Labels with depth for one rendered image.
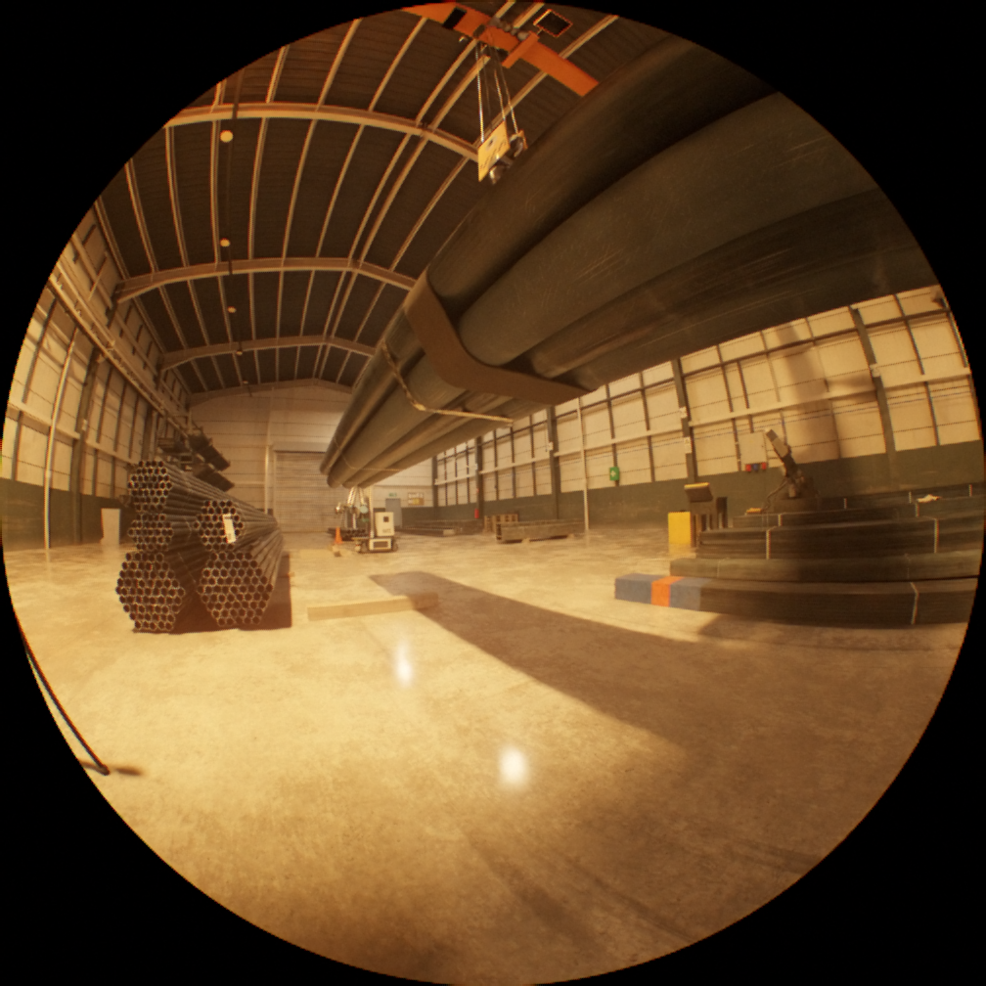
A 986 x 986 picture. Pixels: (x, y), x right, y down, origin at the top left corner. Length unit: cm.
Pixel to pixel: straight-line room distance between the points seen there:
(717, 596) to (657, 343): 175
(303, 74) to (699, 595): 1059
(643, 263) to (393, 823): 114
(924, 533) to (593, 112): 323
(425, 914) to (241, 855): 39
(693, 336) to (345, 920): 129
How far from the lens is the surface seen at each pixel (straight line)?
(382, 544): 730
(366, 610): 256
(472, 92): 991
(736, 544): 336
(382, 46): 943
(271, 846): 91
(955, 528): 343
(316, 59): 955
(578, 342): 76
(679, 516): 648
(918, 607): 221
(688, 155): 52
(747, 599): 223
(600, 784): 97
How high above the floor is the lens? 68
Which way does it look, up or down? 4 degrees up
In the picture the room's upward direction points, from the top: 2 degrees counter-clockwise
